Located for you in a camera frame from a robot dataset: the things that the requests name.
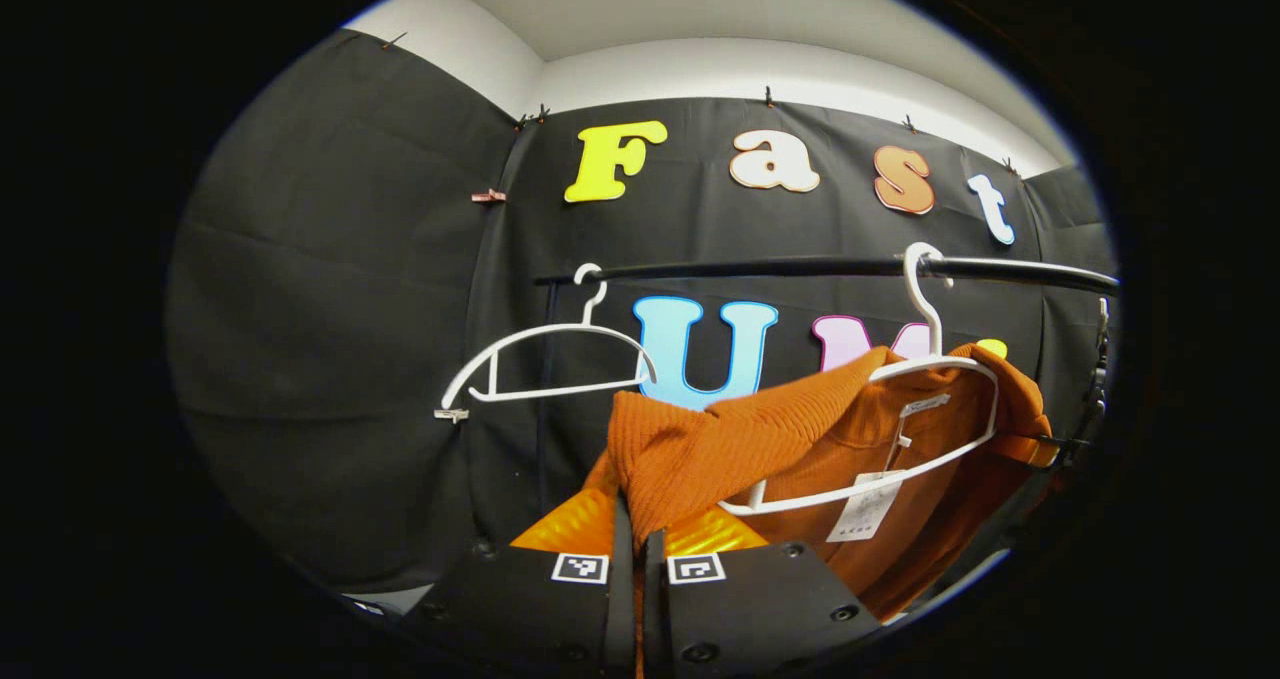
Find row of black backdrop clips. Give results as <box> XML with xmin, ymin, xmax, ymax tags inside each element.
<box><xmin>385</xmin><ymin>31</ymin><xmax>1021</xmax><ymax>175</ymax></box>

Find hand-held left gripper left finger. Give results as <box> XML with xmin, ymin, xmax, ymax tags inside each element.
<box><xmin>400</xmin><ymin>489</ymin><xmax>637</xmax><ymax>679</ymax></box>

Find black backdrop cloth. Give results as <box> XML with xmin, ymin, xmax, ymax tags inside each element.
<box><xmin>165</xmin><ymin>29</ymin><xmax>1119</xmax><ymax>600</ymax></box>

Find orange corduroy jacket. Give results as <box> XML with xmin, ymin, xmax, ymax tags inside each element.
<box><xmin>583</xmin><ymin>342</ymin><xmax>1059</xmax><ymax>679</ymax></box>

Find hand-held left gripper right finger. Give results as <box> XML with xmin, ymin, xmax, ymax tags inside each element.
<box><xmin>640</xmin><ymin>507</ymin><xmax>883</xmax><ymax>678</ymax></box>

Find white hanger with trouser bar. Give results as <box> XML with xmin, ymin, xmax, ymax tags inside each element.
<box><xmin>718</xmin><ymin>242</ymin><xmax>1001</xmax><ymax>517</ymax></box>

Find white plastic hanger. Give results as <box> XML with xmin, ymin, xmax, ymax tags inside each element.
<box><xmin>437</xmin><ymin>263</ymin><xmax>658</xmax><ymax>410</ymax></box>

